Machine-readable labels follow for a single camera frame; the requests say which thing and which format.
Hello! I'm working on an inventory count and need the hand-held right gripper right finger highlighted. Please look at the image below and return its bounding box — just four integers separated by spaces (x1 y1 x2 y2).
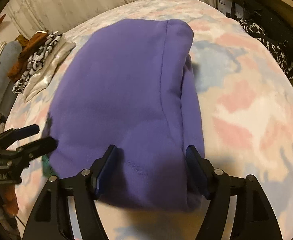
185 145 277 240

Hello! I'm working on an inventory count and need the cream patterned curtain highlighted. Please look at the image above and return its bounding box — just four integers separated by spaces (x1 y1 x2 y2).
5 0 222 40

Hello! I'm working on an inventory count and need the black and white patterned garment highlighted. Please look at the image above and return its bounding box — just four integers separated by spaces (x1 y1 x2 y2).
12 31 63 94

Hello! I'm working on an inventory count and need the brown folded cloth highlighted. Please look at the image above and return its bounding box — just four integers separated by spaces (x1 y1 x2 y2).
8 30 49 83

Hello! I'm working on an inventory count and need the white storage box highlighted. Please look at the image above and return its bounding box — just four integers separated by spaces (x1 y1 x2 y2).
216 0 244 18

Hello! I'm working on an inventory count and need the black cloth with white pattern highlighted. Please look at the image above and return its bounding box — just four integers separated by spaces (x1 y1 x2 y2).
238 17 293 80

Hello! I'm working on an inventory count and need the purple zip hoodie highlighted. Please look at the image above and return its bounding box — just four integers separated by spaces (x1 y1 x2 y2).
43 19 205 212

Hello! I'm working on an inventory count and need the silver folded garment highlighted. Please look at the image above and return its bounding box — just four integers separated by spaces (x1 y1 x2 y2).
23 41 77 103

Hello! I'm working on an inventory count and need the floral pastel bed blanket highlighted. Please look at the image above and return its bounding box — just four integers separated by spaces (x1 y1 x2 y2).
5 0 293 240

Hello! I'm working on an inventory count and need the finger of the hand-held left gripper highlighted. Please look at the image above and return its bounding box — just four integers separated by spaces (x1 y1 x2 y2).
0 124 40 143
10 137 58 161

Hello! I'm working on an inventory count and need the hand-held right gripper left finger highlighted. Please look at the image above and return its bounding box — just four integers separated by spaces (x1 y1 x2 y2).
23 144 118 240

